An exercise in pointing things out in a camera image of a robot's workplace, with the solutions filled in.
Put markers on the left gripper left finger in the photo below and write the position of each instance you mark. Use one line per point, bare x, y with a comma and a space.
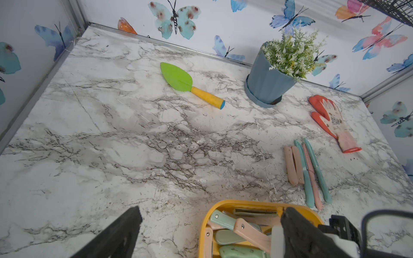
118, 240

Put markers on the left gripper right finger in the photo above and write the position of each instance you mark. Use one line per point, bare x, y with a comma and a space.
303, 240

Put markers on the pink folding fruit knife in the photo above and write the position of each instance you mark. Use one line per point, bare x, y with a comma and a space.
290, 166

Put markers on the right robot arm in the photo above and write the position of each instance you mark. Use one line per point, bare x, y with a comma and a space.
383, 234

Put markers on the pink ceramic knife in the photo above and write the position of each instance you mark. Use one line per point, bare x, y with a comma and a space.
318, 202

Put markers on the yellow storage box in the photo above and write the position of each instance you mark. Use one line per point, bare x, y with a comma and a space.
229, 205

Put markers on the green ceramic knife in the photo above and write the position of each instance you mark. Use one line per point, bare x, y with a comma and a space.
233, 251

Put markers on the teal folding knife right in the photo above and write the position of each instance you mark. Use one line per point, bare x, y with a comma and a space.
224, 220

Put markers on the red white garden glove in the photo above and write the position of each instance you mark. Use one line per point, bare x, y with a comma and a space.
328, 116

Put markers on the green yellow toy trowel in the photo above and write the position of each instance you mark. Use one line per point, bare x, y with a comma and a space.
181, 81

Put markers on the potted green plant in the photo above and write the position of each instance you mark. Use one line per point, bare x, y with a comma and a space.
280, 65

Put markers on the black wire wall basket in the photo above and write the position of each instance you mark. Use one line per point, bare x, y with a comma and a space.
400, 10

